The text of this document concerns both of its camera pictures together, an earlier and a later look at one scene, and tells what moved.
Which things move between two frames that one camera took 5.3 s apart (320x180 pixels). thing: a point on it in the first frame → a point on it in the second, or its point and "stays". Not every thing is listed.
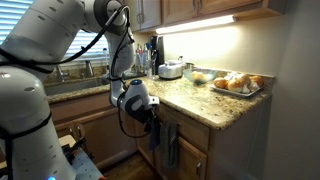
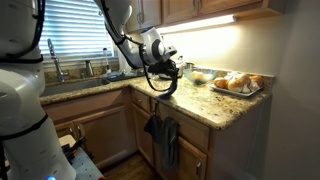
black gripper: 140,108 → 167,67
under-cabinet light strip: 196,25 stays
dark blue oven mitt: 154,131 → 169,72
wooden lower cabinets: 236,150 stays
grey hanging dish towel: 169,143 stays
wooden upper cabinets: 148,15 stays
